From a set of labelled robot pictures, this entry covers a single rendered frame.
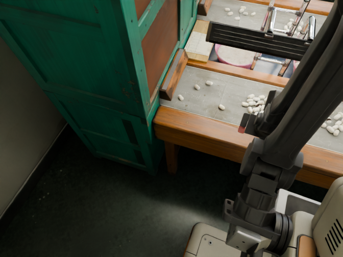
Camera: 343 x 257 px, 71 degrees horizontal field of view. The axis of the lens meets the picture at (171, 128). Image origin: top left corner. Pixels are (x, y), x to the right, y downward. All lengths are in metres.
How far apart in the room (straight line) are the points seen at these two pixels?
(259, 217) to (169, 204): 1.28
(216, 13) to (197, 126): 0.89
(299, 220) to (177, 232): 1.25
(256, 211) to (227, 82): 0.91
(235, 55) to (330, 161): 0.75
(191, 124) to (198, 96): 0.19
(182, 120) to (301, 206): 0.62
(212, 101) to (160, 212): 0.90
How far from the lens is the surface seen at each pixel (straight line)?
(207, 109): 1.22
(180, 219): 1.77
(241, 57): 1.50
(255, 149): 0.52
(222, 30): 1.07
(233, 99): 1.28
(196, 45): 1.47
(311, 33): 1.11
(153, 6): 0.89
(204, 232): 1.48
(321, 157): 1.23
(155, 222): 1.77
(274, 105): 0.60
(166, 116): 1.16
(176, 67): 1.23
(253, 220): 0.55
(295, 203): 0.80
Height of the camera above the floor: 1.75
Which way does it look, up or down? 61 degrees down
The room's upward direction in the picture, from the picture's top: 3 degrees counter-clockwise
